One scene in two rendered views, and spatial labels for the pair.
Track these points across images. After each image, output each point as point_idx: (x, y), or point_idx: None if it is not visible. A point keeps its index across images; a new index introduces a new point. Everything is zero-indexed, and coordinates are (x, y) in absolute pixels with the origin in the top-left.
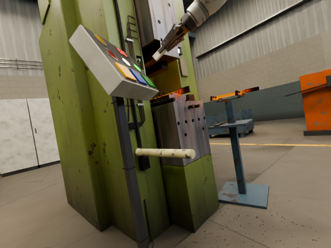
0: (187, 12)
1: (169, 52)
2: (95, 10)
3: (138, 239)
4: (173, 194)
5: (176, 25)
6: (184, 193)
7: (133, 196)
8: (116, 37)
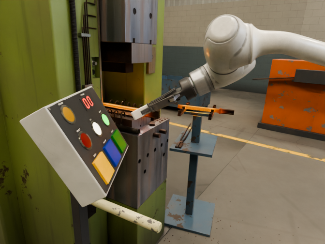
0: (190, 78)
1: (141, 57)
2: None
3: None
4: (117, 232)
5: (174, 99)
6: (133, 234)
7: None
8: (65, 33)
